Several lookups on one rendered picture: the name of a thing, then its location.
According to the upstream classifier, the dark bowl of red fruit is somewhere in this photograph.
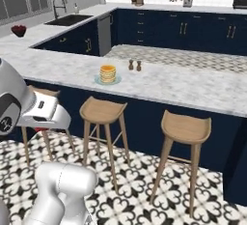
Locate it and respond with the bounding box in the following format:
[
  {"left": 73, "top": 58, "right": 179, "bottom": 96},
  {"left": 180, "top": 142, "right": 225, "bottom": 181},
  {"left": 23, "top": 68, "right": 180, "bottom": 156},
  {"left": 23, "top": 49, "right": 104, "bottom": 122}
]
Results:
[{"left": 10, "top": 24, "right": 28, "bottom": 39}]

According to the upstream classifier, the dark metal tap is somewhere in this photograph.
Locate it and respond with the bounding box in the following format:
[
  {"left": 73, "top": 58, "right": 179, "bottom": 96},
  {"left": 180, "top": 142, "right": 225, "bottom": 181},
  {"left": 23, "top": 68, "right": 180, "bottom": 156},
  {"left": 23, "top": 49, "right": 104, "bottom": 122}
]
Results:
[{"left": 51, "top": 0, "right": 68, "bottom": 20}]

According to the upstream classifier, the black toaster oven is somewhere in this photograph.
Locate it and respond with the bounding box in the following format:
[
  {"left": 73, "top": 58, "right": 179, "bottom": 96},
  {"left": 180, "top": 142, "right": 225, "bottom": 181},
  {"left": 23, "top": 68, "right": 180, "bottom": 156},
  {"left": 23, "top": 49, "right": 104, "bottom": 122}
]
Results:
[{"left": 232, "top": 0, "right": 247, "bottom": 11}]

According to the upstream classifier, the black sink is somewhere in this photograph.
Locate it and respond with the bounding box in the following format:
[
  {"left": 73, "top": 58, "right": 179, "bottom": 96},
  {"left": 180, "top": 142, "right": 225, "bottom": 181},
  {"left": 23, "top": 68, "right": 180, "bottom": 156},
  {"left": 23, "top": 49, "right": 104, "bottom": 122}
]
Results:
[{"left": 43, "top": 14, "right": 95, "bottom": 27}]

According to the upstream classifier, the silver toaster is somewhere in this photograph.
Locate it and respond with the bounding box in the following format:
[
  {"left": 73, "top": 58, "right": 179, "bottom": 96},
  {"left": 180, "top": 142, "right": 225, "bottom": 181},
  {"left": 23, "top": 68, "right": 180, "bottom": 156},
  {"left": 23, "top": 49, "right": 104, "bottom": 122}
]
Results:
[{"left": 181, "top": 0, "right": 195, "bottom": 9}]

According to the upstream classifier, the pale teal plate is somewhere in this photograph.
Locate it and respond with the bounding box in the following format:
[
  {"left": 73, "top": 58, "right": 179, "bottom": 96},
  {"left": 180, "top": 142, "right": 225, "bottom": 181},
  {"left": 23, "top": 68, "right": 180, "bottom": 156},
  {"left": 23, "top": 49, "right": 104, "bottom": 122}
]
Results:
[{"left": 94, "top": 73, "right": 123, "bottom": 87}]

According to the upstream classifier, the wooden bar stool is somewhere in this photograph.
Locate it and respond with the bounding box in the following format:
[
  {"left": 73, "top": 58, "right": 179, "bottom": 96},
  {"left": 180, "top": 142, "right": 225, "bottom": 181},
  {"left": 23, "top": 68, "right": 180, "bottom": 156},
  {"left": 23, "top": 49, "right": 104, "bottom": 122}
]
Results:
[
  {"left": 149, "top": 109, "right": 213, "bottom": 219},
  {"left": 78, "top": 96, "right": 131, "bottom": 195},
  {"left": 20, "top": 85, "right": 77, "bottom": 167}
]

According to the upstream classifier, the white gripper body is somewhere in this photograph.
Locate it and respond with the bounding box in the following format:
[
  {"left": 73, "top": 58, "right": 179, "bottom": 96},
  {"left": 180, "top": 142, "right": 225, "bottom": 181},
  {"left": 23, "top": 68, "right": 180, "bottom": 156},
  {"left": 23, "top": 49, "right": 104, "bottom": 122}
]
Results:
[{"left": 20, "top": 104, "right": 72, "bottom": 130}]

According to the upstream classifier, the long navy base cupboard run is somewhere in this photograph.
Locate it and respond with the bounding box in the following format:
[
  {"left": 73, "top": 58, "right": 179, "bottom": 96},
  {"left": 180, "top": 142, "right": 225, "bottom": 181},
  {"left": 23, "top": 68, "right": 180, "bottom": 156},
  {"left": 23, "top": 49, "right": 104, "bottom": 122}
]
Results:
[{"left": 111, "top": 8, "right": 247, "bottom": 57}]

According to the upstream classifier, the navy dining counter base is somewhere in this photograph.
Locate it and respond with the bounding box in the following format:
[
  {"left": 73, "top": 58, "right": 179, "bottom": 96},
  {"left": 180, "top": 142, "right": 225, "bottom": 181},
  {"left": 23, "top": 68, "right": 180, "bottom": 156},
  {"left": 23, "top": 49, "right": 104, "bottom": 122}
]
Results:
[{"left": 6, "top": 79, "right": 247, "bottom": 208}]

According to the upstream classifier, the stack of pancakes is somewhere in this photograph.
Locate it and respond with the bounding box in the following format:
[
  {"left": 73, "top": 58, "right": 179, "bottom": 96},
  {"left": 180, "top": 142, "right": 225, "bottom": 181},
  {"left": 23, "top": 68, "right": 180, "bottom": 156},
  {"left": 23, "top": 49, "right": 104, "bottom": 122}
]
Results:
[{"left": 98, "top": 64, "right": 118, "bottom": 85}]

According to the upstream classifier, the short navy base cupboard run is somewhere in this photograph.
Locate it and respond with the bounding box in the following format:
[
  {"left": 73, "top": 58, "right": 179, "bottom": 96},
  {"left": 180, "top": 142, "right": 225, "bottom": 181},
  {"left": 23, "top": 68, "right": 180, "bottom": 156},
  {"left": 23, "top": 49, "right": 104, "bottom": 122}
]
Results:
[{"left": 32, "top": 18, "right": 100, "bottom": 57}]

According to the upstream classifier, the grey dishwasher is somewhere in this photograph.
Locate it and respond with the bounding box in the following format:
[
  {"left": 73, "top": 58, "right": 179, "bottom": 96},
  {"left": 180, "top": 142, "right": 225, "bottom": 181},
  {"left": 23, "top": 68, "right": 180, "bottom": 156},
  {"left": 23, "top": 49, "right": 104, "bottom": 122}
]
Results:
[{"left": 96, "top": 13, "right": 113, "bottom": 57}]

